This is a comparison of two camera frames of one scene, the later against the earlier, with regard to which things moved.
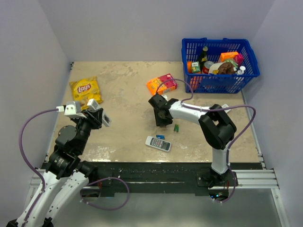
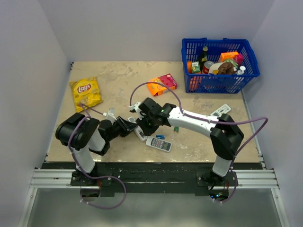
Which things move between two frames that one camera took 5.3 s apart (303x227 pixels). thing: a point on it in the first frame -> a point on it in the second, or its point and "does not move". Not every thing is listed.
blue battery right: x=160 y=136 does not move
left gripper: x=95 y=118 -> x=126 y=126
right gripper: x=160 y=122 -> x=147 y=130
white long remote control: x=94 y=106 -> x=138 y=131
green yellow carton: x=195 y=67 does not move
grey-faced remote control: x=157 y=143 does not move
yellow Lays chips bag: x=85 y=89 does not move
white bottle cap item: x=242 y=68 does not move
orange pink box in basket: x=238 y=58 does not move
